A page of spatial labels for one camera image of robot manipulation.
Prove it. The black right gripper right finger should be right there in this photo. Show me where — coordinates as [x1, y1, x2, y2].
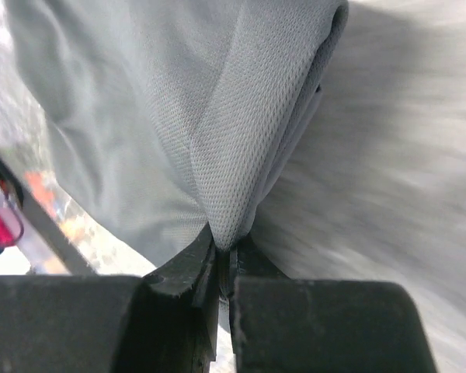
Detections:
[229, 237, 436, 373]

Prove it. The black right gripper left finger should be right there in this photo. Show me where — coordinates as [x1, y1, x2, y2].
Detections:
[0, 228, 218, 372]

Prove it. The dark grey t shirt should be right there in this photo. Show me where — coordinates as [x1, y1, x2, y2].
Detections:
[5, 1, 349, 266]

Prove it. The black base beam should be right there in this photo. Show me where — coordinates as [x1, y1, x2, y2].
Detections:
[0, 158, 96, 276]

